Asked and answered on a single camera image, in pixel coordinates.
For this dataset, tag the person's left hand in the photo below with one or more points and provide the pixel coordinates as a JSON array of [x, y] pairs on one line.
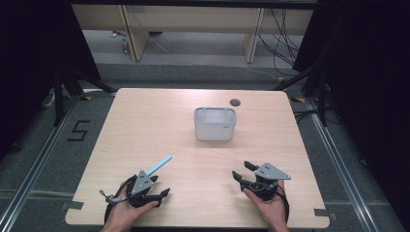
[[124, 214]]

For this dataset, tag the yellow tape piece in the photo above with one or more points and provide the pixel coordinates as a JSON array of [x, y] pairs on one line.
[[87, 97], [281, 79], [298, 100]]

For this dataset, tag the metal floor rail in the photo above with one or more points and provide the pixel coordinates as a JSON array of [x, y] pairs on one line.
[[35, 161], [341, 167]]

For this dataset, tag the white plastic container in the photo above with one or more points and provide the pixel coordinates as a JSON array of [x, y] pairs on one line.
[[215, 127]]

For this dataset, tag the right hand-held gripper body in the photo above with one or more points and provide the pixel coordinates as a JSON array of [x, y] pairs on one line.
[[270, 173]]

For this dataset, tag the black curtain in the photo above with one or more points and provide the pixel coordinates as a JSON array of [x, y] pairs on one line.
[[29, 64], [370, 80]]

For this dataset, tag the dark round table grommet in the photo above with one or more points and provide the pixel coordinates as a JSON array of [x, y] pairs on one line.
[[235, 102]]

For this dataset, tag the black metal stand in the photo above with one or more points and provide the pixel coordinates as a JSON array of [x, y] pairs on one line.
[[59, 96], [319, 93]]

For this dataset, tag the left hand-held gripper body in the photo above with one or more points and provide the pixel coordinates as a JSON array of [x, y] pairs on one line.
[[140, 185]]

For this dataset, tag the beige wooden shelf unit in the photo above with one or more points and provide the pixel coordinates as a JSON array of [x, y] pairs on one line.
[[193, 19]]

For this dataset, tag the light blue stick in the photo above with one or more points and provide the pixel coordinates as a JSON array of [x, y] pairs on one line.
[[160, 164]]

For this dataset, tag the grey tape piece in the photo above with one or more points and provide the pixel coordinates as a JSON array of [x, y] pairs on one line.
[[322, 212], [73, 205]]

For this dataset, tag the person's right hand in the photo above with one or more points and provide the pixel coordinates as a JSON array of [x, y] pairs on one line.
[[274, 211]]

